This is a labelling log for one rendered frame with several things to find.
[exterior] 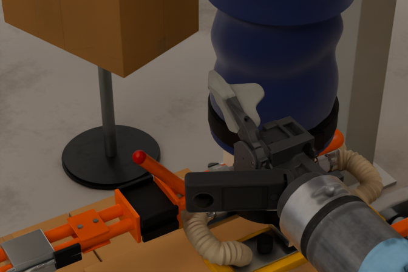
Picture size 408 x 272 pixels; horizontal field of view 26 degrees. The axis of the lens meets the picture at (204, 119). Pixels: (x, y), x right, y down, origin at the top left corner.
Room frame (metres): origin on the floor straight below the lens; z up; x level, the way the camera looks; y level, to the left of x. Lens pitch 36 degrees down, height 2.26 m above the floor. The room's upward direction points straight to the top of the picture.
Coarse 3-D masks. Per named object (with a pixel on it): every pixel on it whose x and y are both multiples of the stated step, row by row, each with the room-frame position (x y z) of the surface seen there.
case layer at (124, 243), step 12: (96, 204) 1.92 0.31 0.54; (108, 204) 1.92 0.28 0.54; (60, 216) 1.87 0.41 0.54; (72, 216) 1.87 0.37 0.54; (24, 228) 1.82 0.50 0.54; (36, 228) 1.82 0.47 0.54; (48, 228) 1.82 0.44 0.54; (0, 240) 1.77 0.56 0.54; (60, 240) 1.77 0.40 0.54; (120, 240) 1.77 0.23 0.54; (132, 240) 1.77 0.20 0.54; (96, 252) 1.73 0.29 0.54; (108, 252) 1.72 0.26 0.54; (120, 252) 1.72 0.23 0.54; (0, 264) 1.68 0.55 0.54; (72, 264) 1.68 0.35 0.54; (84, 264) 1.68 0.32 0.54
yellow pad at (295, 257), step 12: (264, 228) 1.19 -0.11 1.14; (240, 240) 1.16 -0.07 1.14; (252, 240) 1.15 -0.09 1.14; (264, 240) 1.13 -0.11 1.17; (276, 240) 1.15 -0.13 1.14; (252, 252) 1.12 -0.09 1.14; (264, 252) 1.12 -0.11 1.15; (276, 252) 1.12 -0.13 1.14; (288, 252) 1.12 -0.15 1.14; (216, 264) 1.10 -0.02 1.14; (228, 264) 1.09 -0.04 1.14; (252, 264) 1.09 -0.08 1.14; (264, 264) 1.09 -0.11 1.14; (276, 264) 1.10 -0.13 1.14; (288, 264) 1.10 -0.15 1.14; (300, 264) 1.11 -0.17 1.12
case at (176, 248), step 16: (224, 224) 1.41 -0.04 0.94; (240, 224) 1.41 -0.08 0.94; (256, 224) 1.41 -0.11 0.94; (160, 240) 1.36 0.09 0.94; (176, 240) 1.36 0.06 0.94; (224, 240) 1.36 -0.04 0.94; (128, 256) 1.31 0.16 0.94; (144, 256) 1.31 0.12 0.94; (160, 256) 1.31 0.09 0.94; (176, 256) 1.31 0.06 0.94; (192, 256) 1.31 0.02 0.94
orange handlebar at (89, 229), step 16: (336, 144) 1.29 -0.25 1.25; (176, 192) 1.16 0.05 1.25; (112, 208) 1.11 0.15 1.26; (64, 224) 1.07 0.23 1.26; (80, 224) 1.07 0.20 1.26; (96, 224) 1.07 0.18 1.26; (112, 224) 1.07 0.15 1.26; (128, 224) 1.07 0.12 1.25; (400, 224) 1.07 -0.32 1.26; (80, 240) 1.03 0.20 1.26; (96, 240) 1.04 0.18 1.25; (0, 256) 1.00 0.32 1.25
